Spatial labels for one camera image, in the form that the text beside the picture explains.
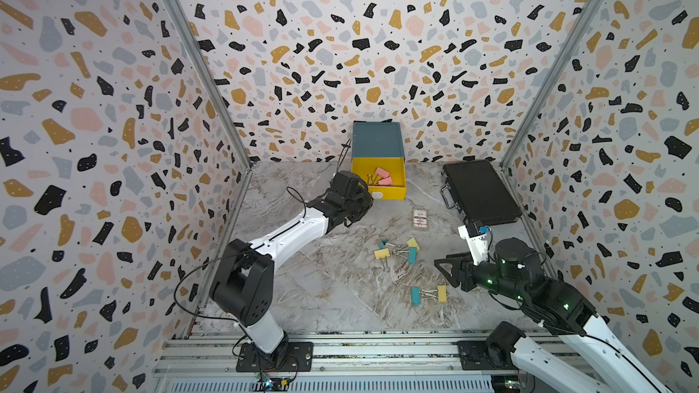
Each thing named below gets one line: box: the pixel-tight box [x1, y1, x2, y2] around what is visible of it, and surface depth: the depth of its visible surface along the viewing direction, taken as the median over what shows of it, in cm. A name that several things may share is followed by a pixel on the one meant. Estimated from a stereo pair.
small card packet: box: [413, 208, 428, 229], surface depth 105 cm
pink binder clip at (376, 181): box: [366, 173, 384, 186], surface depth 97 cm
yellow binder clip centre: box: [374, 248, 391, 260], surface depth 96 cm
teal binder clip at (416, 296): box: [410, 286, 422, 306], surface depth 87 cm
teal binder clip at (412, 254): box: [408, 246, 418, 264], surface depth 94 cm
